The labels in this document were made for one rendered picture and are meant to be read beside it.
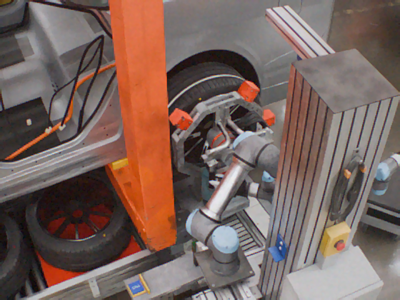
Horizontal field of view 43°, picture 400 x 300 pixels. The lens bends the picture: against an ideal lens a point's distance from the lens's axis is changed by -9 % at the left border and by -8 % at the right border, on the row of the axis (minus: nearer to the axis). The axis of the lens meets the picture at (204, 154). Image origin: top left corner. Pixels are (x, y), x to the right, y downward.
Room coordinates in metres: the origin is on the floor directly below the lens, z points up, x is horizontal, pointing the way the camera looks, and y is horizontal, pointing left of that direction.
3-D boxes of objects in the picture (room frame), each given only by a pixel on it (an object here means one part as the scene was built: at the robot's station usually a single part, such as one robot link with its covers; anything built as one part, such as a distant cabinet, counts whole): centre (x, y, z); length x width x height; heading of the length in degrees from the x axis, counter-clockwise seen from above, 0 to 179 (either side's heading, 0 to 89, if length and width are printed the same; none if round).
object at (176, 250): (2.06, 0.21, 0.26); 0.42 x 0.18 x 0.35; 28
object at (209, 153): (2.02, -0.05, 1.03); 0.19 x 0.18 x 0.11; 28
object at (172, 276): (1.50, 0.22, 0.44); 0.43 x 0.17 x 0.03; 118
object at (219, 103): (2.18, -0.08, 0.85); 0.54 x 0.07 x 0.54; 118
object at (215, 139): (2.12, -0.11, 0.85); 0.21 x 0.14 x 0.14; 28
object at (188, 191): (2.33, 0.00, 0.32); 0.40 x 0.30 x 0.28; 118
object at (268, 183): (1.80, -0.34, 0.91); 0.11 x 0.08 x 0.11; 47
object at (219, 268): (1.36, -0.09, 0.87); 0.15 x 0.15 x 0.10
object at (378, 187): (1.61, -0.84, 1.11); 0.11 x 0.08 x 0.11; 36
